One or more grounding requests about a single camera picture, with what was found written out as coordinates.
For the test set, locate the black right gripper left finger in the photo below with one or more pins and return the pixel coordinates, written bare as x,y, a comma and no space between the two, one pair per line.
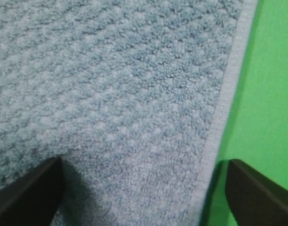
33,199

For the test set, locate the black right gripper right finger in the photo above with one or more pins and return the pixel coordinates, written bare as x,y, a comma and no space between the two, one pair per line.
253,198

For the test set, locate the blue waffle-weave towel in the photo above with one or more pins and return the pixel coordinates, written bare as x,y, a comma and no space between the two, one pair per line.
134,94

